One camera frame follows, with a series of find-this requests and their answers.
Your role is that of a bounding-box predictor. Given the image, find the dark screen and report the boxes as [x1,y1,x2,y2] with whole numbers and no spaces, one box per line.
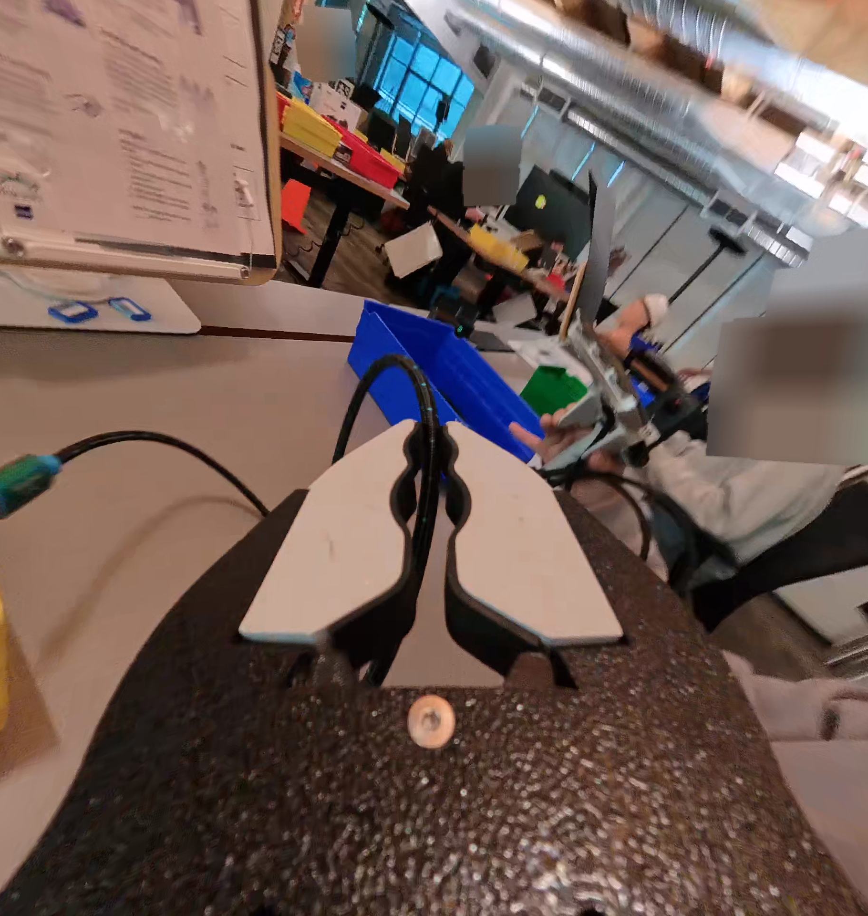
[513,165,596,248]

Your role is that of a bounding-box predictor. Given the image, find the black wire chair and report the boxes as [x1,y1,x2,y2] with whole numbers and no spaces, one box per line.
[570,472,735,595]

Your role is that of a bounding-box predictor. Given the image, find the white box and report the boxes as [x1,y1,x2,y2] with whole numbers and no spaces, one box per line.
[384,222,445,280]

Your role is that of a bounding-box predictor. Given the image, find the silver ventilation duct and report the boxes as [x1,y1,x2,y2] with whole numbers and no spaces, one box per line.
[441,0,868,244]

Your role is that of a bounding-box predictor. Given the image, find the brown clipboard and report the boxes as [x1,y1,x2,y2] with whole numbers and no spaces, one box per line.
[0,0,285,287]

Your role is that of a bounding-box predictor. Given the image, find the stacked yellow trays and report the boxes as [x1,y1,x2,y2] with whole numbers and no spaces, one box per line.
[280,96,345,158]

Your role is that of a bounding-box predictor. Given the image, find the metal clamp device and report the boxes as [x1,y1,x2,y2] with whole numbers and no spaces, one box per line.
[556,322,664,466]

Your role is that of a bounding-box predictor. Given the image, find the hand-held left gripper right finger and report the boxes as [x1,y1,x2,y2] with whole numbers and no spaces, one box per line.
[444,422,626,647]

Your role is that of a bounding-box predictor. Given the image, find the orange plastic object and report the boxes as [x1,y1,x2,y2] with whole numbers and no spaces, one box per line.
[280,179,313,233]

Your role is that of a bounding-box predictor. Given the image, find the white stand base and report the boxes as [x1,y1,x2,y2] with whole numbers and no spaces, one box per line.
[0,268,202,336]

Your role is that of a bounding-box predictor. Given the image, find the red plastic bin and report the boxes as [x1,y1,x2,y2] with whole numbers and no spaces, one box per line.
[327,118,403,190]

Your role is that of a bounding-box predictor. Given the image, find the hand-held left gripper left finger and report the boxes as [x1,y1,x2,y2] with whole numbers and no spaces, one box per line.
[238,420,424,645]

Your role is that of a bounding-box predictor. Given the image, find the blue plastic bin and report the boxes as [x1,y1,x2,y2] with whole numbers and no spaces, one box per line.
[346,299,546,462]

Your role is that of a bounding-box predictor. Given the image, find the green plug braided cable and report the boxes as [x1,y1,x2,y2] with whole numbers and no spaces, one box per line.
[0,354,453,688]

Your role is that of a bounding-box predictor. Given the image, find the printed instruction sheet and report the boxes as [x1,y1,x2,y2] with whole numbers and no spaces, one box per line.
[0,0,276,260]

